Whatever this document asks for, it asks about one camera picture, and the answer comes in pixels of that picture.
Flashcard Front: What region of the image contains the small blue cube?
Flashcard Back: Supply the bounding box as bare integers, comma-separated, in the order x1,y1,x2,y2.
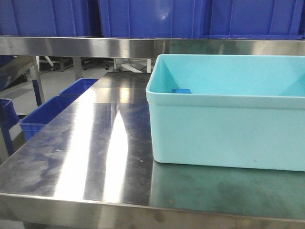
172,89,192,94

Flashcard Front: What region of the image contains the blue bin lower far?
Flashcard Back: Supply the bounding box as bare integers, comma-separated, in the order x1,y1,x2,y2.
59,78,98,97

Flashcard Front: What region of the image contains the blue bin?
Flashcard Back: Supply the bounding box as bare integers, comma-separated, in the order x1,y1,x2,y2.
59,78,98,97
19,95,77,141
0,99,20,129

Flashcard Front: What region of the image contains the light teal plastic tub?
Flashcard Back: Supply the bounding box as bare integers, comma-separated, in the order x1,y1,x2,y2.
146,54,305,171

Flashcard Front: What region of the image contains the blue crate upper middle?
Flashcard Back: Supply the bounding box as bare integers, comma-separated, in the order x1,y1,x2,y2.
99,0,206,38

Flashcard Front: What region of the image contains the blue crate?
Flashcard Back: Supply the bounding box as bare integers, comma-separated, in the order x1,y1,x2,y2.
0,0,91,37
99,0,206,38
202,0,305,40

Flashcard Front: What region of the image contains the blue bin lower near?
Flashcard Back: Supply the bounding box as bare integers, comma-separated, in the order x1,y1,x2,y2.
19,95,77,141

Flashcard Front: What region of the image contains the blue crate upper right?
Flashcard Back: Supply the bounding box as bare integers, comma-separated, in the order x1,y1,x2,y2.
202,0,305,40

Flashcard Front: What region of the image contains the blue crate upper left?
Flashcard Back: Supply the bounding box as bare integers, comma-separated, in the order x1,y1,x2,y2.
0,0,91,37

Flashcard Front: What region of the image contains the blue bin far left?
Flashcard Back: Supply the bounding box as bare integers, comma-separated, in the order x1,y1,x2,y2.
0,99,20,129

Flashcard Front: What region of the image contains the steel shelf leg post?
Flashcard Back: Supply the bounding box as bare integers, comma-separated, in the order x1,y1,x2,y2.
29,56,45,107

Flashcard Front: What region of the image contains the stainless steel upper shelf rail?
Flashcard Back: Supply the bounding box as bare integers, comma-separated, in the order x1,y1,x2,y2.
0,36,305,59

